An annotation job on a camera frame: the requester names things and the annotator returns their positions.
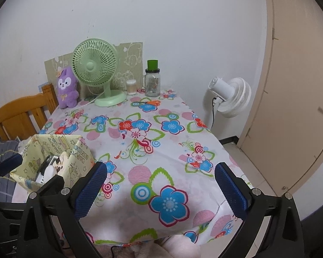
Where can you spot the glass mug jar green lid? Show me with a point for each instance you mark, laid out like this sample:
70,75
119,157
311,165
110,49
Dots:
152,84

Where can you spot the beige door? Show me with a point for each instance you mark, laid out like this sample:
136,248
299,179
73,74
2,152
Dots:
298,86

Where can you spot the small black object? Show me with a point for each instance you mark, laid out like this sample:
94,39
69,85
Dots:
47,161

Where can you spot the blue plaid blanket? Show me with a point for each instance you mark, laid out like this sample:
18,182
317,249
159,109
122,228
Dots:
5,147

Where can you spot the yellow patterned storage box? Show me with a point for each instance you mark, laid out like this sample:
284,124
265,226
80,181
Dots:
80,150

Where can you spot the wooden bed headboard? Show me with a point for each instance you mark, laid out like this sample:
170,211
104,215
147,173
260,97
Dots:
18,113

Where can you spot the white standing fan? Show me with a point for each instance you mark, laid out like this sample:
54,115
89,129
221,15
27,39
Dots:
234,96

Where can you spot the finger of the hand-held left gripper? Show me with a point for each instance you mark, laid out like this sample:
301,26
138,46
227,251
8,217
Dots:
52,184
12,160

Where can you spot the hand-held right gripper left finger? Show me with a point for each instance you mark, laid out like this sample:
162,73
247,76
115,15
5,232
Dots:
93,188

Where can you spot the cotton swab jar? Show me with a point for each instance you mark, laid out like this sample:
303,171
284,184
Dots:
131,87

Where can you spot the beige patterned backing board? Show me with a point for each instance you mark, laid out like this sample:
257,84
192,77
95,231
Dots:
132,56

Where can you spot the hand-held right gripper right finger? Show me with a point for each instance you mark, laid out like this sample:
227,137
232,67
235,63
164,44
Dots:
231,190

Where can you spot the floral tablecloth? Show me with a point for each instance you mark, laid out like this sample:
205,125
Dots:
164,145

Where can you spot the green desk fan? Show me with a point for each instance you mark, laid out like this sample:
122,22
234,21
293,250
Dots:
93,65

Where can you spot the purple plush toy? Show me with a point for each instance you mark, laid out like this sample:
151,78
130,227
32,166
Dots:
66,86

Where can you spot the pink fuzzy clothing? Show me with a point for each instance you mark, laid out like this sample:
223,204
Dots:
175,247

